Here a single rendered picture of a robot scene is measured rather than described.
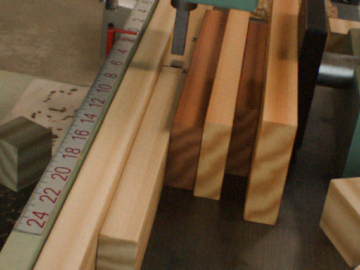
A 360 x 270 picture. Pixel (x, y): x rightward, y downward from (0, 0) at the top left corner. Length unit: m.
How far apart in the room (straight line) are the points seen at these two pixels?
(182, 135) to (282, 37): 0.12
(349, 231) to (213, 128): 0.10
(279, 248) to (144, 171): 0.09
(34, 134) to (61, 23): 2.43
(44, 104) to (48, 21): 2.30
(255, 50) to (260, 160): 0.15
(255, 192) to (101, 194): 0.11
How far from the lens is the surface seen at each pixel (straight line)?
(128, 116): 0.47
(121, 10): 1.13
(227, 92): 0.50
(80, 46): 2.88
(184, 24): 0.55
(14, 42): 2.88
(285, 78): 0.50
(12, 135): 0.65
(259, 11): 0.79
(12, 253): 0.35
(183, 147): 0.48
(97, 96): 0.47
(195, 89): 0.52
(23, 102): 0.79
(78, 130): 0.44
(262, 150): 0.45
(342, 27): 0.70
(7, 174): 0.66
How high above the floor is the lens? 1.18
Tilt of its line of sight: 30 degrees down
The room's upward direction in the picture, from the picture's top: 8 degrees clockwise
